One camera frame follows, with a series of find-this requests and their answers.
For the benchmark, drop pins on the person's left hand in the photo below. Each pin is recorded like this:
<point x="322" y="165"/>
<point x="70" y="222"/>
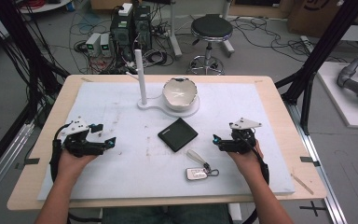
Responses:
<point x="71" y="165"/>

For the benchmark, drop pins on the black tape strip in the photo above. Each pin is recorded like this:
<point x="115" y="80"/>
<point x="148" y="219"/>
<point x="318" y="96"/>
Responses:
<point x="31" y="161"/>
<point x="309" y="160"/>

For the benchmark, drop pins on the black computer tower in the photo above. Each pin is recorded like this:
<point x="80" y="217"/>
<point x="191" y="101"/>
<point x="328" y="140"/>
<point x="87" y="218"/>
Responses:
<point x="142" y="25"/>
<point x="121" y="35"/>

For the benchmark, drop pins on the white round table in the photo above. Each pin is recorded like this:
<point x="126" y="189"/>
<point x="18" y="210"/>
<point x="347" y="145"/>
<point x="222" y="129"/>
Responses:
<point x="46" y="6"/>

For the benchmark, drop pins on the white stand with pole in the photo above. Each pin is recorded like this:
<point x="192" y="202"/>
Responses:
<point x="141" y="81"/>

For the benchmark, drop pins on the white base board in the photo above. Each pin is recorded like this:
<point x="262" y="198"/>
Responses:
<point x="345" y="109"/>

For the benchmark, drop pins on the person's right hand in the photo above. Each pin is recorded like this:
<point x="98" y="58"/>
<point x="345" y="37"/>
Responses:
<point x="250" y="163"/>

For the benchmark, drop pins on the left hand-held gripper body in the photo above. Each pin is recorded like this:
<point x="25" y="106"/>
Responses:
<point x="78" y="143"/>

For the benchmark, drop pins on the light wooden table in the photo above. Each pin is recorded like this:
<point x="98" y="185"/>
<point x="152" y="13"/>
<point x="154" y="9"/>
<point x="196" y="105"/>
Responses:
<point x="279" y="102"/>

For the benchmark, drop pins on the black round stool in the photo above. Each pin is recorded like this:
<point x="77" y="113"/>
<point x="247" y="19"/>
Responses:
<point x="212" y="26"/>

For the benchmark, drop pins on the black tape cross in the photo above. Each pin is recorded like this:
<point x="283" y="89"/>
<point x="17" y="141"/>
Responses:
<point x="313" y="208"/>

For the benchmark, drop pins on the cardboard box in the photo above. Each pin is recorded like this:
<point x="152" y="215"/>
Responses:
<point x="313" y="17"/>

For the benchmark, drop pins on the thin wooden stick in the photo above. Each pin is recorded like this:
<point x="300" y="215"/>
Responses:
<point x="302" y="184"/>

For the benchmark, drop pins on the white table leg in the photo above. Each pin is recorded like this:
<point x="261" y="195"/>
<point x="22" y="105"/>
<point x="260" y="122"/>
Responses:
<point x="235" y="213"/>

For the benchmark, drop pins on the white desk leg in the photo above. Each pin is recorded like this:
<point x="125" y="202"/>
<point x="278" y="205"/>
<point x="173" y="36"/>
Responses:
<point x="174" y="34"/>

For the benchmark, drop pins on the aluminium rail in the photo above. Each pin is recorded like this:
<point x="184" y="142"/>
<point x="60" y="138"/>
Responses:
<point x="318" y="174"/>
<point x="3" y="168"/>

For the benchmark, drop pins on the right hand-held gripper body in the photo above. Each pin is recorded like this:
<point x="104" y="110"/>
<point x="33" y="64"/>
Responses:
<point x="242" y="141"/>

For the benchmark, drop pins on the white adapter box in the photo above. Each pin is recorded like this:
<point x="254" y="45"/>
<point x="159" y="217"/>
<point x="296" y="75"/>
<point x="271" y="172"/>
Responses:
<point x="125" y="9"/>

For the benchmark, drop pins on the black square wallet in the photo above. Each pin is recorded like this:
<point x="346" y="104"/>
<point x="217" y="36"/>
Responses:
<point x="177" y="134"/>

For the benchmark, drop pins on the small white power box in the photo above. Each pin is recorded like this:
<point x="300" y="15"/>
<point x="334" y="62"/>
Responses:
<point x="105" y="43"/>
<point x="92" y="43"/>

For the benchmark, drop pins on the white jagged-edge bowl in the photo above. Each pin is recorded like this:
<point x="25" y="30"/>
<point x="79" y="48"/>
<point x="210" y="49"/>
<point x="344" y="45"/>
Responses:
<point x="179" y="93"/>

